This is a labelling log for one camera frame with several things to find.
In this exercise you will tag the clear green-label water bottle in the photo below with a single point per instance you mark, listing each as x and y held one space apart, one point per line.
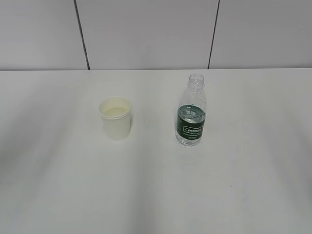
191 112

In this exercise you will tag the white paper cup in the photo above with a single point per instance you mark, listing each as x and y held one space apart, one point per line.
115 113

